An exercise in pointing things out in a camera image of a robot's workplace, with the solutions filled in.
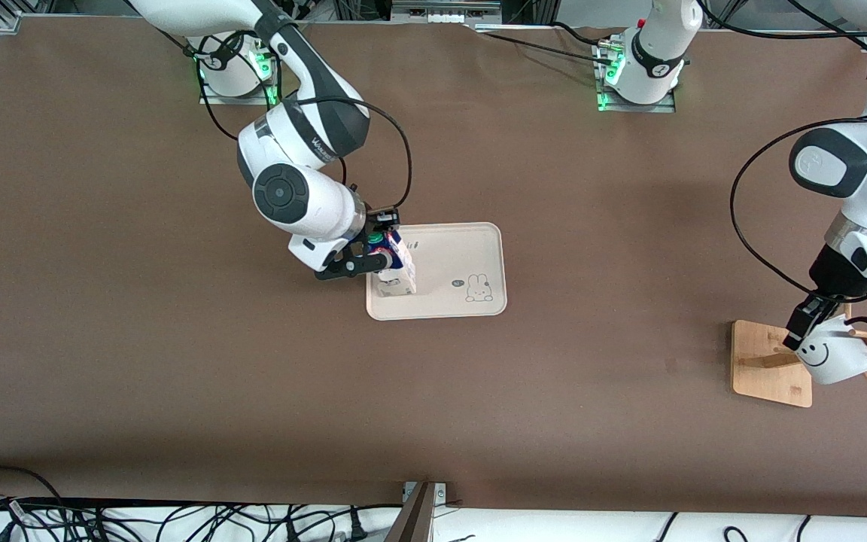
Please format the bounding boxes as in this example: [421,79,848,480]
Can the blue milk carton green cap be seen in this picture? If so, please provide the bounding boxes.
[368,229,418,296]

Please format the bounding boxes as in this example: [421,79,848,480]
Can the white smiley mug black handle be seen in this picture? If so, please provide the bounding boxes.
[793,312,867,386]

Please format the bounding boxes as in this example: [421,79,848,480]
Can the beige rabbit print tray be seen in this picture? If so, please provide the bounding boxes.
[366,222,508,321]

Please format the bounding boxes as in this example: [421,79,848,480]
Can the wooden mug stand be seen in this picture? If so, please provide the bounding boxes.
[731,301,867,409]

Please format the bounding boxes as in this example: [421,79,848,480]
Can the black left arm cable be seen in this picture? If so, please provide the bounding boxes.
[697,0,867,296]

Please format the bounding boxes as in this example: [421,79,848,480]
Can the black table cable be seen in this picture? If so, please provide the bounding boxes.
[471,21,626,67]

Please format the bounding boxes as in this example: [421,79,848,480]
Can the silver table edge bracket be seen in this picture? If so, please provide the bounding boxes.
[402,482,448,507]

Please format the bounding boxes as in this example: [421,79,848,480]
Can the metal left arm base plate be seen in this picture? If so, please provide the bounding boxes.
[595,38,677,114]

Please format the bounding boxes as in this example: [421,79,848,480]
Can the grey camera stand post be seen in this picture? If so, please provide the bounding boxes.
[385,482,436,542]

